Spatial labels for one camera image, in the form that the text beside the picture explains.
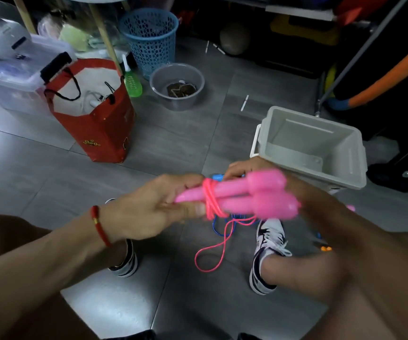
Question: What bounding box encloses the person's left hand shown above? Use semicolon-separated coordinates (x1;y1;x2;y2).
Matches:
99;173;207;243

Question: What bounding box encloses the person's right hand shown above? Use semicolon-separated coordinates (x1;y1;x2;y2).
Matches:
223;156;336;238

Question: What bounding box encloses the pink thin cord jump rope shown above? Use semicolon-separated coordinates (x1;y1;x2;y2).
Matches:
174;169;301;273

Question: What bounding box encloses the grey plastic storage bin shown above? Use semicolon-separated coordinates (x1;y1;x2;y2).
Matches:
249;106;368;194

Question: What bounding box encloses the person's left forearm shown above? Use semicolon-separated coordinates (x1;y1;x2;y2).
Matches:
0;215;111;340

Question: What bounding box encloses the person's right forearm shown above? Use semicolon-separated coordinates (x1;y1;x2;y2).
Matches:
310;208;408;340

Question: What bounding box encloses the person's left shoe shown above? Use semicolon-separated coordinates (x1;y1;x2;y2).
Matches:
104;198;138;279

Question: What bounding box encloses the person's shoe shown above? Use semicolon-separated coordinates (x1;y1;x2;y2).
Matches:
104;198;138;279
249;218;292;296

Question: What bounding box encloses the person's right shoe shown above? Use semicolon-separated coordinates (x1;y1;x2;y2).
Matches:
249;218;292;296

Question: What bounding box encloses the person's right leg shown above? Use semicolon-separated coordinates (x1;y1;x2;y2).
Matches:
260;231;408;340

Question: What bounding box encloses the clear plastic storage bin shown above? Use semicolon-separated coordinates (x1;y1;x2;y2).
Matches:
0;33;77;117

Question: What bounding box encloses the red paper bag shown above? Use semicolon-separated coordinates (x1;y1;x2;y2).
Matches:
43;59;136;164

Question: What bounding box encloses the grey plastic stool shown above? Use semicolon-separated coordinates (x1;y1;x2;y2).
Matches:
60;258;169;340

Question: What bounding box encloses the black weight machine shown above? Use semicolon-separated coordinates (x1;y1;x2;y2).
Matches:
331;0;408;194

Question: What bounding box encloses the green spray bottle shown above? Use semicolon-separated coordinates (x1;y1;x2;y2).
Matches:
122;54;143;98

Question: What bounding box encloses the grey plastic basin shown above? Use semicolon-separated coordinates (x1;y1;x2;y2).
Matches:
150;62;206;112

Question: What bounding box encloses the multicoloured hula hoop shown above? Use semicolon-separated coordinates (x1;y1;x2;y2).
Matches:
326;33;408;111

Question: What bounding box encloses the yellow flat board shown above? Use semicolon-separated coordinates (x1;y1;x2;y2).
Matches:
270;14;341;46

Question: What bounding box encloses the black rectangular pad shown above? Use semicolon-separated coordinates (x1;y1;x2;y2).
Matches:
40;51;74;85

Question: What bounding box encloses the blue mesh wastebasket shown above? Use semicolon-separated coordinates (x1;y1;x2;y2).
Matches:
118;8;179;80

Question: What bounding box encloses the brown ball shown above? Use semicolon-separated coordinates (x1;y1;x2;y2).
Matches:
219;21;251;56

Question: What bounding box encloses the white oval side table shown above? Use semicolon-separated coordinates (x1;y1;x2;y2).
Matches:
12;0;137;77

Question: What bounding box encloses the clear plastic bag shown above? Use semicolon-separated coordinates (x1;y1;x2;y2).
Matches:
37;12;130;55

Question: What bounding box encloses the orange red fabric bag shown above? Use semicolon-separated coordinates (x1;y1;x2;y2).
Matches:
335;0;393;25

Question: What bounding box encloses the white VR headset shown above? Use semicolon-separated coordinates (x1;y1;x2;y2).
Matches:
0;16;31;62

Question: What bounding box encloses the red string bracelet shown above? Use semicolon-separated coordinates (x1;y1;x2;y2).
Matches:
90;205;112;248

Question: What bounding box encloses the white cable bundle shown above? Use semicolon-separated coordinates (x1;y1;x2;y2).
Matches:
83;92;111;110

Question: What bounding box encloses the brown tangled strap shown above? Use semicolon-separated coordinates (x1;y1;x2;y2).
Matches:
166;81;197;99

